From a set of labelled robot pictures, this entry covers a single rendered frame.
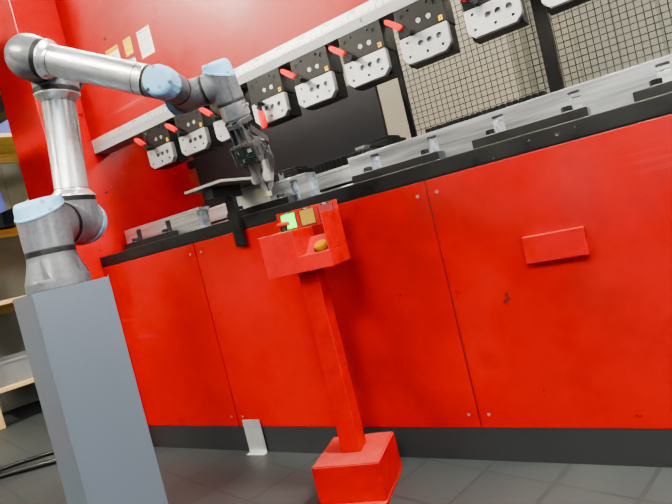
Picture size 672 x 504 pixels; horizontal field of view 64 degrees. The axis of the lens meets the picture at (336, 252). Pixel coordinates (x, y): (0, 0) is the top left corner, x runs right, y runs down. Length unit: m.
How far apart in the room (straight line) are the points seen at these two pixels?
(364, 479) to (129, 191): 1.78
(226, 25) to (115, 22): 0.62
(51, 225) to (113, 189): 1.27
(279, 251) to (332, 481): 0.65
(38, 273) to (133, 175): 1.41
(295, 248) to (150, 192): 1.47
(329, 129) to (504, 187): 1.17
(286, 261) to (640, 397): 0.96
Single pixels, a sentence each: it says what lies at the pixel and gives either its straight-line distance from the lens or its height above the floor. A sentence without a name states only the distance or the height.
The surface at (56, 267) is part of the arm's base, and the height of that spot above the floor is 0.82.
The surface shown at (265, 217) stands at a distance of 1.87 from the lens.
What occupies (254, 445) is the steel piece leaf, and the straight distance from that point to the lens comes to 2.20.
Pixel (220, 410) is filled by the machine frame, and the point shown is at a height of 0.16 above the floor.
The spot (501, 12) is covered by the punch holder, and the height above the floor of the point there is 1.21.
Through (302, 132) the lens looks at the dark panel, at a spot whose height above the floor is 1.22.
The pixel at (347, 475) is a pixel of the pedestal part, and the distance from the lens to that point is 1.60.
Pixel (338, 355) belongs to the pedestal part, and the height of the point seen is 0.40.
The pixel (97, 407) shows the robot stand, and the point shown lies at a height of 0.48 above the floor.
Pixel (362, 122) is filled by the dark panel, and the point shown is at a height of 1.17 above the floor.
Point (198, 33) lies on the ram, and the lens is 2.23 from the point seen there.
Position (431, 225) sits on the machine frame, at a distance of 1.56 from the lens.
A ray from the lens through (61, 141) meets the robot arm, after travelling 1.63.
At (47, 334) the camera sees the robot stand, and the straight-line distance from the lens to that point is 1.42.
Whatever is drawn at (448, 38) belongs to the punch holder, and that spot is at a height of 1.20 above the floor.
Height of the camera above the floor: 0.76
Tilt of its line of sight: 3 degrees down
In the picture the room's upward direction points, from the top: 14 degrees counter-clockwise
